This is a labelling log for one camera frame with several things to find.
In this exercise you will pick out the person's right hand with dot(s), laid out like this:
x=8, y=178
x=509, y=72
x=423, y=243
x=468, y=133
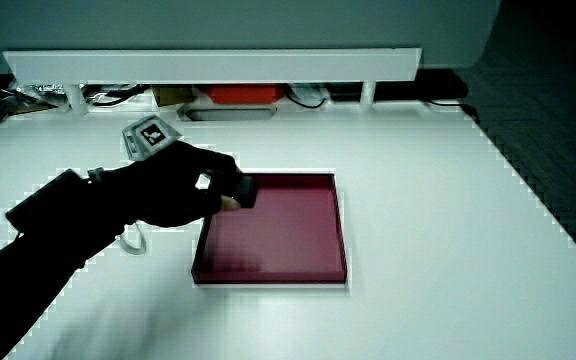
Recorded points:
x=168, y=185

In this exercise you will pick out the black charger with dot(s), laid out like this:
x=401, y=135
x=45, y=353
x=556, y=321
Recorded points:
x=246, y=191

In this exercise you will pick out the dark red square plate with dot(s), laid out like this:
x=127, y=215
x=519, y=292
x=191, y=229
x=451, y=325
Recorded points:
x=288, y=235

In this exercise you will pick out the brown cardboard box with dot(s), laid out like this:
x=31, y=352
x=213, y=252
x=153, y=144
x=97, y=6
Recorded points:
x=172, y=94

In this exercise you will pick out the grey power strip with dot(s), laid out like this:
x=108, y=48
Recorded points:
x=230, y=113

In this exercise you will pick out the orange box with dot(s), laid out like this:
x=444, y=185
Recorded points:
x=244, y=93

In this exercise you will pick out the black wrist-mounted box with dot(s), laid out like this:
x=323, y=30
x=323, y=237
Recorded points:
x=43, y=202

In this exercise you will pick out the white desk shelf riser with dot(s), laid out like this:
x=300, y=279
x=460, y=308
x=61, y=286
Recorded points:
x=208, y=65

